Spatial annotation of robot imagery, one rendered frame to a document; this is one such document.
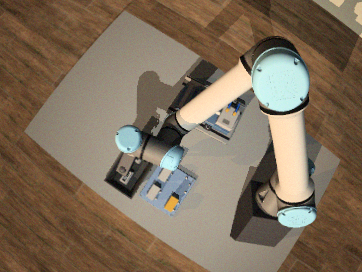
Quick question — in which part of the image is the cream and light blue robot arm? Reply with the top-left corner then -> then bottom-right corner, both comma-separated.
115,36 -> 317,227

